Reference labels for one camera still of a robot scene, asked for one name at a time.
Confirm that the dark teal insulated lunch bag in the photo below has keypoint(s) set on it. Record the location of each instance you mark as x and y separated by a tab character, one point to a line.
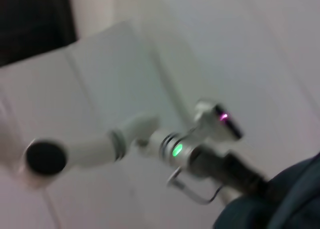
275	201

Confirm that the white and silver left arm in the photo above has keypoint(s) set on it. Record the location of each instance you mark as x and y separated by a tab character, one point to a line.
87	149

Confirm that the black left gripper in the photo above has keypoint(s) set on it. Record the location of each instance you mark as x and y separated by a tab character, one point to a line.
215	169

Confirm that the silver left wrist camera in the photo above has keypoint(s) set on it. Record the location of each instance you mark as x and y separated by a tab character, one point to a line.
215	121

